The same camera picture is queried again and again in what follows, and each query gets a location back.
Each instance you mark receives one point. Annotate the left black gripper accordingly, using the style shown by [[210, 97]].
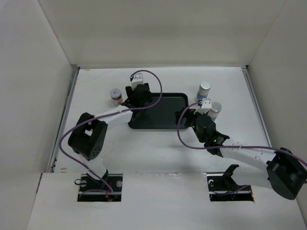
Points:
[[130, 91]]

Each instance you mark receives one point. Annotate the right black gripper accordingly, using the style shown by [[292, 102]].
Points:
[[186, 113]]

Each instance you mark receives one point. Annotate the blue-label shaker bottle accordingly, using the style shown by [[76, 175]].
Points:
[[215, 110], [203, 90]]

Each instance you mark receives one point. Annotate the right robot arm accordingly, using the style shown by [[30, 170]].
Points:
[[283, 172]]

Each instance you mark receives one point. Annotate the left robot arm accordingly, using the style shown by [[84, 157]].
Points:
[[87, 139]]

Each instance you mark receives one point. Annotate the black plastic tray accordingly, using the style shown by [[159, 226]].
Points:
[[163, 115]]

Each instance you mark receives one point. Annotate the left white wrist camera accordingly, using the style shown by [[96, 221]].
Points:
[[136, 80]]

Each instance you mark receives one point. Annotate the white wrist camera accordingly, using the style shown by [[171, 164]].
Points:
[[205, 106], [136, 80]]

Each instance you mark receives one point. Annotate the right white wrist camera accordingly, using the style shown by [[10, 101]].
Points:
[[205, 106]]

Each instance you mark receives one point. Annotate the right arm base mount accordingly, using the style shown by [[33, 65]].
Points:
[[222, 187]]

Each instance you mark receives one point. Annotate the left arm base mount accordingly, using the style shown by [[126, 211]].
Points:
[[92, 190]]

